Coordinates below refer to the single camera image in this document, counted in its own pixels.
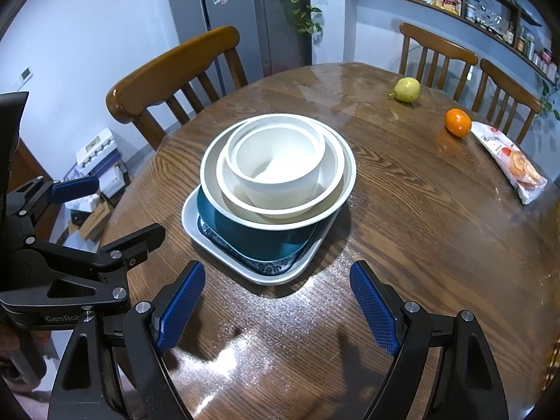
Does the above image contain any hanging green vine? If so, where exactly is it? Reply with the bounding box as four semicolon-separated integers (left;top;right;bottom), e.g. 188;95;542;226
536;74;560;121

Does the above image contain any wooden chair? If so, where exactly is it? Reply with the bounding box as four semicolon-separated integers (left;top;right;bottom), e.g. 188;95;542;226
399;23;479;101
106;26;249;152
471;58;543;143

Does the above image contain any large blue patterned plate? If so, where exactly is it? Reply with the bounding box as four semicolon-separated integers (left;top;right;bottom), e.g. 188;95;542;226
181;184;334;287

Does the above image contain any trailing green plant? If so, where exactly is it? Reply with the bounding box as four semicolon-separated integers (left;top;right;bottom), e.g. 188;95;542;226
271;0;324;38

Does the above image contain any wooden wall shelf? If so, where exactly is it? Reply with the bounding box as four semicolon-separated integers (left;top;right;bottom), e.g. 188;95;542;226
348;0;560;84

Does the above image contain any white snack bag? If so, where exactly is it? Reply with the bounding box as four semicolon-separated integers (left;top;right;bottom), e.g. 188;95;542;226
470;121;548;205

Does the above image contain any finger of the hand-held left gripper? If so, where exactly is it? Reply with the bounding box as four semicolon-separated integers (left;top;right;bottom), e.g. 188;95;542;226
26;223;167;281
6;175;100;224

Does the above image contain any small white straight-sided bowl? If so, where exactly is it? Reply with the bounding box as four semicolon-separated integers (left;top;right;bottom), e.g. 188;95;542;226
224;119;327;207

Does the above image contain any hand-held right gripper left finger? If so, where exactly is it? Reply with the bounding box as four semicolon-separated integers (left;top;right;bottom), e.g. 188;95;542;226
47;260;206;420

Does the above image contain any orange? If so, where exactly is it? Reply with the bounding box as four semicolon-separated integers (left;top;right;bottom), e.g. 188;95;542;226
445;108;472;137

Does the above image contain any white device box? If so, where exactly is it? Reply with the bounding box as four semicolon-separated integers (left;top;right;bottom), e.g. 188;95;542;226
75;127;118;167

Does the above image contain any green pear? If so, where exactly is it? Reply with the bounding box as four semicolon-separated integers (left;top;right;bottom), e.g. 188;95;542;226
388;77;421;104

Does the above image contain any grey refrigerator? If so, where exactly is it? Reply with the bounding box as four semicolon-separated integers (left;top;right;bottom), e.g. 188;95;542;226
162;0;313;84

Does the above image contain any glass dish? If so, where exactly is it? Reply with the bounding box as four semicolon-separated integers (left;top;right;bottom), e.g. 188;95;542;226
466;0;504;27

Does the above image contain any row of seasoning jars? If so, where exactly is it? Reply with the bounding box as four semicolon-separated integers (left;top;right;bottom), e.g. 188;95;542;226
503;22;558;75

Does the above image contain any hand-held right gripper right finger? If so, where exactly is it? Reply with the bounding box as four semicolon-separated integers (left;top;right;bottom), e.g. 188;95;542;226
349;260;510;420

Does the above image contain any large grey bowl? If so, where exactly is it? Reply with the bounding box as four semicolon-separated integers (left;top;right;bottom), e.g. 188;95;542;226
200;114;357;232

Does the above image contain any medium white bowl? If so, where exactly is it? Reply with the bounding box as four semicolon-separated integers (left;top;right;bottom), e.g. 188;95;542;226
216;116;346;220

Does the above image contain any blue dish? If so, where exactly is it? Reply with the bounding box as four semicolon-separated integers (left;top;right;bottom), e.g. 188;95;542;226
196;186;327;261

